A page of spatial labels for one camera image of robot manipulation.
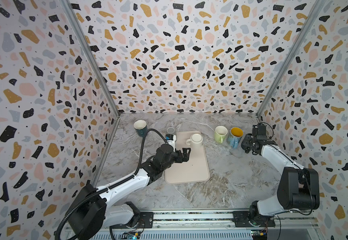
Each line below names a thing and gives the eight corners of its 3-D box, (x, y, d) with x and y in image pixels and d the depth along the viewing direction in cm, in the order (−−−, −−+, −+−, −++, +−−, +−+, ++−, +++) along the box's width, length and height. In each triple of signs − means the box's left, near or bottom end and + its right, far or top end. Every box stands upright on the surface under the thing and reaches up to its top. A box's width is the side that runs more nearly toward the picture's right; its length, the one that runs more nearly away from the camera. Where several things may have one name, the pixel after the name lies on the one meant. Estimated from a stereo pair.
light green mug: (214, 147, 104) (217, 138, 96) (212, 135, 111) (215, 125, 103) (225, 147, 105) (229, 138, 96) (223, 135, 111) (226, 125, 103)
